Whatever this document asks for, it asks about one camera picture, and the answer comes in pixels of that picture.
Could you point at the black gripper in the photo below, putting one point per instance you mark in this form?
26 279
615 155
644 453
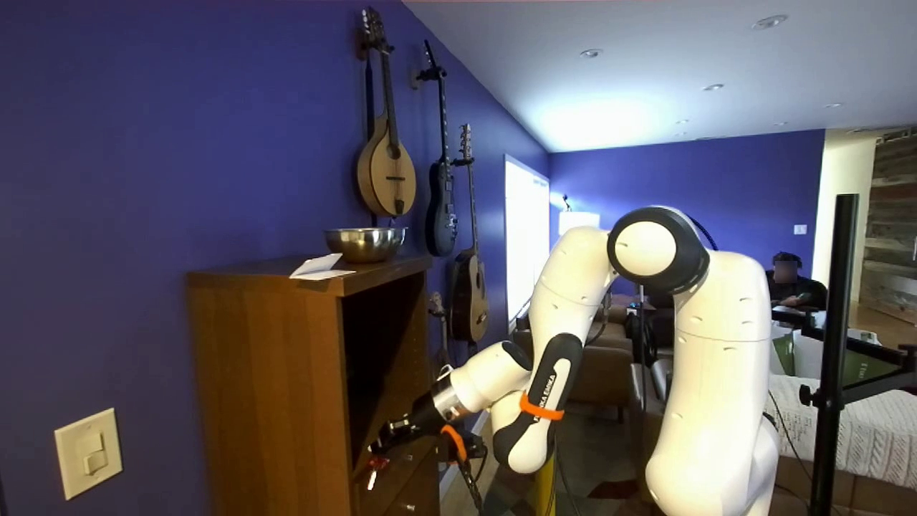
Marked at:
419 427

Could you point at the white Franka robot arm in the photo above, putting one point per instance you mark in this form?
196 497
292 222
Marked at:
718 381

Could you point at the silver metal bowl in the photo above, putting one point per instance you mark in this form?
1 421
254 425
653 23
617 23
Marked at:
367 243

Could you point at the wooden cabinet drawer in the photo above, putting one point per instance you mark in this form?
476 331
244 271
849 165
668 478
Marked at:
412 483

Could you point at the brown wooden cabinet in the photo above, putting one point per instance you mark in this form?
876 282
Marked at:
269 381

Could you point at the small brown hanging guitar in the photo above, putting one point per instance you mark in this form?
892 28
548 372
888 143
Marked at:
469 295

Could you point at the white paper sheet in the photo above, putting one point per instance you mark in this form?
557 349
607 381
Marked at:
317 266

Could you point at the brown sofa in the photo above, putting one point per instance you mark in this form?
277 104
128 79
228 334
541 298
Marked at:
597 367

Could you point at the dark glossy electric guitar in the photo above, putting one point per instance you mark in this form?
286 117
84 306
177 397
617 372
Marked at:
441 219

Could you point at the tan round mandolin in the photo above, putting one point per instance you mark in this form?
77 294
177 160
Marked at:
390 176

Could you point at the seated person in black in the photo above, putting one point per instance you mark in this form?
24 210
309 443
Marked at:
792 286

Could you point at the recessed ceiling light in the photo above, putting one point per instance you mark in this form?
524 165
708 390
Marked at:
592 51
773 17
714 87

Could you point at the white knitted blanket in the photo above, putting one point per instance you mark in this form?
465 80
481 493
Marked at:
870 430

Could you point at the yellow post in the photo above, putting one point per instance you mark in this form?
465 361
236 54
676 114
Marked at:
542 487

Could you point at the beige wall switch plate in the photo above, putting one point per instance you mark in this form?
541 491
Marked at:
88 453

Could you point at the black camera stand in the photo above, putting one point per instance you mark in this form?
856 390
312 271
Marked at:
832 334

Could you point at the small white wall plate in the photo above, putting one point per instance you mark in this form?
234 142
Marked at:
802 230

